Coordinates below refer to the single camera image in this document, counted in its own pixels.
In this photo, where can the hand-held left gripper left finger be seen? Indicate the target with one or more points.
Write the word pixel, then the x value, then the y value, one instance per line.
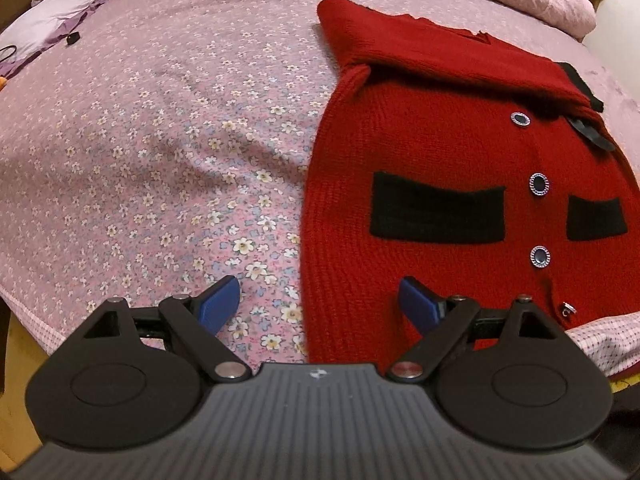
pixel 217 304

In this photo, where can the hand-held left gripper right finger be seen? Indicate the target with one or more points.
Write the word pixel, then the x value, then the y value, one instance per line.
pixel 417 305

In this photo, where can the red knitted cardigan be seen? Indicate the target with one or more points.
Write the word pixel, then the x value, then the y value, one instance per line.
pixel 440 160

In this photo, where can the pink floral bed sheet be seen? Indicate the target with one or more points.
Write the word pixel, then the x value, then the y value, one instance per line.
pixel 150 150

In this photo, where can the small black object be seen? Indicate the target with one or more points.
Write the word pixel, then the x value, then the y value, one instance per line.
pixel 73 38

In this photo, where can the white and purple pillow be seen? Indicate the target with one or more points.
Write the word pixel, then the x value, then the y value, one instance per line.
pixel 45 20

